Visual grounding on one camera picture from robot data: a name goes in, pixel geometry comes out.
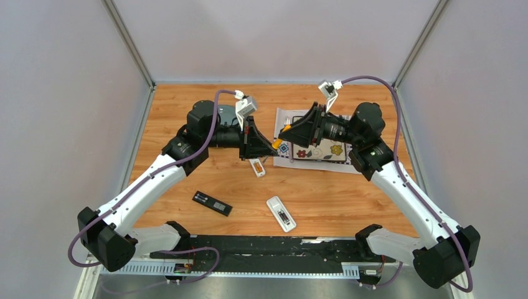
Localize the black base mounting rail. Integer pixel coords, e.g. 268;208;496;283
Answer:
150;221;394;284

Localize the white patterned placemat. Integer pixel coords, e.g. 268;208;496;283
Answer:
273;107;362;175

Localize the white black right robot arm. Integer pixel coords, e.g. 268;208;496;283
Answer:
278;102;481;289

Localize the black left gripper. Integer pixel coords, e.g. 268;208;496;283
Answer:
204;116;278;161

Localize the yellow handled screwdriver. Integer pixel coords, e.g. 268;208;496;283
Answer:
272;125;291;150

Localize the teal round plate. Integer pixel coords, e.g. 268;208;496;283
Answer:
218;105;238;126

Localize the short white remote control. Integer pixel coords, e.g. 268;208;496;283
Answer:
266;196;297;233

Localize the black battery in short remote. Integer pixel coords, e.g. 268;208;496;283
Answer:
278;211;290;225

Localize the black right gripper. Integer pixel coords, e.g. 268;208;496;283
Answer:
278;102;362;148

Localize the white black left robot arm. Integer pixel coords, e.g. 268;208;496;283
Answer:
77;97;277;272

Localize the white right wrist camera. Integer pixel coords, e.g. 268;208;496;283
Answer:
318;80;343;113

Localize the black remote control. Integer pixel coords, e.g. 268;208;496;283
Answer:
192;191;233;217

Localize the long white remote control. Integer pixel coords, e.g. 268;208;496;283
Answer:
248;158;266;178

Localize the floral square ceramic plate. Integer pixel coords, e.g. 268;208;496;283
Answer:
292;138;351;163

